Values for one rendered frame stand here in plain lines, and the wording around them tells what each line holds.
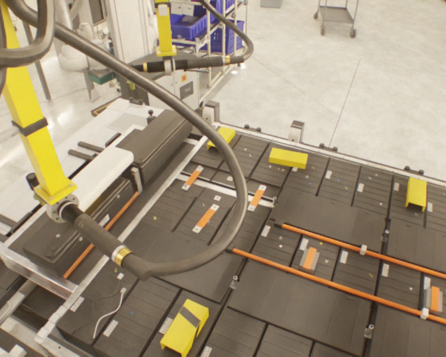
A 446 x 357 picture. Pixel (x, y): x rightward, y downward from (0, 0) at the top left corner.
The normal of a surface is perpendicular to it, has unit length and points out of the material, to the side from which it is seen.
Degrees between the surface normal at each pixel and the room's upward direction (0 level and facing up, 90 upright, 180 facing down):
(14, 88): 90
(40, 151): 90
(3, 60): 99
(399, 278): 0
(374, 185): 0
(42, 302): 0
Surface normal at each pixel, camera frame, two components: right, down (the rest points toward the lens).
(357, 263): 0.00, -0.75
